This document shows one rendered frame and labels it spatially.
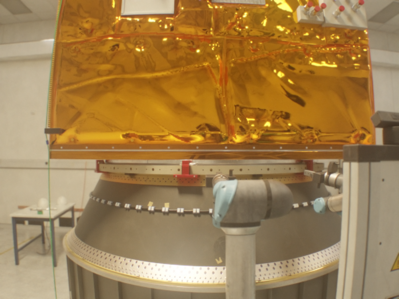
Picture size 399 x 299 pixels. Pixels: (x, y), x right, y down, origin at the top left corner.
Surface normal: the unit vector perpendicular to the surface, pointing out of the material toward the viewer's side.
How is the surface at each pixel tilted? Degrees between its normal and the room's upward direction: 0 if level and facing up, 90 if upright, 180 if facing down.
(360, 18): 90
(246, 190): 57
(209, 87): 88
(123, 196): 62
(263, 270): 43
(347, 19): 90
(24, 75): 90
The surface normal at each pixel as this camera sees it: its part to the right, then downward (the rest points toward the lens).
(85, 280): -0.69, -0.02
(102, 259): -0.39, -0.75
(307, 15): 0.03, -0.03
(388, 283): 0.24, -0.03
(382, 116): 0.21, -0.51
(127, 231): -0.42, -0.49
